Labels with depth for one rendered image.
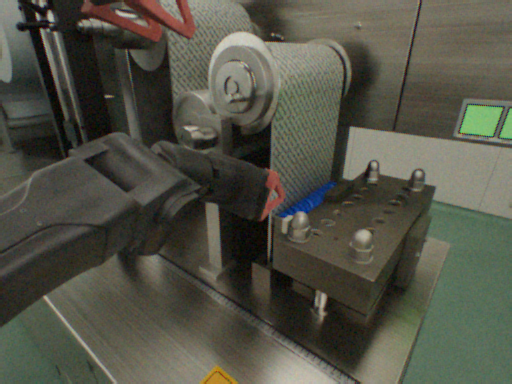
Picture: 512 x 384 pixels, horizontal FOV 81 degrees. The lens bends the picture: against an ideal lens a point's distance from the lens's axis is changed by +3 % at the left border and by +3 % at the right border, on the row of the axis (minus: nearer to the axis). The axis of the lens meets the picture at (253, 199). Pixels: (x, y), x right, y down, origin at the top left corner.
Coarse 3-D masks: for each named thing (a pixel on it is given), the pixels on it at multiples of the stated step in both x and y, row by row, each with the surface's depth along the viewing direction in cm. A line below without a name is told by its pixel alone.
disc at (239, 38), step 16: (240, 32) 43; (224, 48) 46; (256, 48) 42; (272, 64) 42; (208, 80) 50; (272, 80) 42; (272, 96) 43; (272, 112) 44; (240, 128) 49; (256, 128) 47
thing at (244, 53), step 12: (228, 48) 44; (240, 48) 43; (216, 60) 46; (228, 60) 45; (252, 60) 42; (216, 72) 47; (252, 72) 43; (264, 72) 42; (264, 84) 42; (216, 96) 49; (264, 96) 43; (252, 108) 45; (264, 108) 44; (240, 120) 47; (252, 120) 46
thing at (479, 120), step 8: (472, 112) 55; (480, 112) 54; (488, 112) 53; (496, 112) 53; (464, 120) 56; (472, 120) 55; (480, 120) 55; (488, 120) 54; (496, 120) 53; (464, 128) 56; (472, 128) 56; (480, 128) 55; (488, 128) 54
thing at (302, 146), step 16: (320, 112) 56; (336, 112) 62; (272, 128) 46; (288, 128) 49; (304, 128) 53; (320, 128) 58; (336, 128) 64; (272, 144) 47; (288, 144) 50; (304, 144) 55; (320, 144) 60; (272, 160) 48; (288, 160) 52; (304, 160) 57; (320, 160) 62; (288, 176) 53; (304, 176) 58; (320, 176) 64; (272, 192) 51; (288, 192) 55; (304, 192) 60
